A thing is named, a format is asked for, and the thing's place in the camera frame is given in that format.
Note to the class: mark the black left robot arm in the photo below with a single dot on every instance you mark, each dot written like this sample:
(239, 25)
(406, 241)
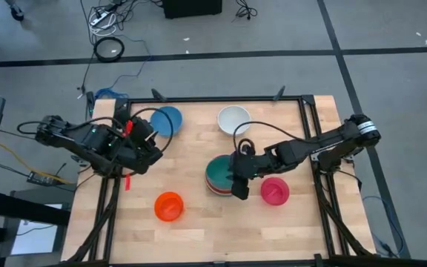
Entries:
(69, 141)

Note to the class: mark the black aluminium table frame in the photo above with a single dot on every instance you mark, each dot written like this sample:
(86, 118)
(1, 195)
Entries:
(217, 99)

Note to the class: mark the black furniture frame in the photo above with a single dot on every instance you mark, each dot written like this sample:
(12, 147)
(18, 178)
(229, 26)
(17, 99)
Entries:
(13, 209)

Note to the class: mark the small orange bowl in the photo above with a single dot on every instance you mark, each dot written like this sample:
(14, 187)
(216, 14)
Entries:
(169, 207)

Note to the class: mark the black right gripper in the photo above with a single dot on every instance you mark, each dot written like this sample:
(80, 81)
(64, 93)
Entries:
(245, 167)

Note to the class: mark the green bowl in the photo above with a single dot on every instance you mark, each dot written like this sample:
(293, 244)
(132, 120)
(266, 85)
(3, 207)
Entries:
(217, 170)

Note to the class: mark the dark blue bowl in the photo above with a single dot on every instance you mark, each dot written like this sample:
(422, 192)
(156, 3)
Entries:
(161, 122)

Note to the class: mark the black box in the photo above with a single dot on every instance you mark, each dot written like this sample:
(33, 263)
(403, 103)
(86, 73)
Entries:
(191, 7)

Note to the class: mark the black power brick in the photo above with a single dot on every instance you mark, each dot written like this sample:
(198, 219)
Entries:
(41, 178)

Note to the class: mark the small pink bowl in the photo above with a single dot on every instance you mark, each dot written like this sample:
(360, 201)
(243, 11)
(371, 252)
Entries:
(274, 193)

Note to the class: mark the white bowl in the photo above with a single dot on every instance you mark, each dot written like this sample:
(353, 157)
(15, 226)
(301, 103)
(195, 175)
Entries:
(232, 115)

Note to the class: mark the white panel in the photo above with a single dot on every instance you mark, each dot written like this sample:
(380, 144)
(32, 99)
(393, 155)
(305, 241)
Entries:
(35, 239)

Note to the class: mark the black chair caster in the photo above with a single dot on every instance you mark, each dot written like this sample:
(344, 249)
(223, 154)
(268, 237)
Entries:
(17, 15)

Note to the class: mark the red tape tag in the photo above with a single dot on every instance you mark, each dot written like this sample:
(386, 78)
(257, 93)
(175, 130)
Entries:
(127, 182)
(128, 128)

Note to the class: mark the white power strip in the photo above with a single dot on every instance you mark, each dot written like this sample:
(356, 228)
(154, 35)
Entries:
(100, 18)

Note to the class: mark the large orange bowl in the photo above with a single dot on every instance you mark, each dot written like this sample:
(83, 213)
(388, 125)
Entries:
(222, 193)

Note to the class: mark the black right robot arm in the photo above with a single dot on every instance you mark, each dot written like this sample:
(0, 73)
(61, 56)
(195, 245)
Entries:
(310, 148)

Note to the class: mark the small black device green light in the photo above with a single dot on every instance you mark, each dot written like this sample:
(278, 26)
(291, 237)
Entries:
(90, 102)

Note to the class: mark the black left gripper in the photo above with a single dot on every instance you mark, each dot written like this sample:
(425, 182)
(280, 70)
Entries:
(141, 152)

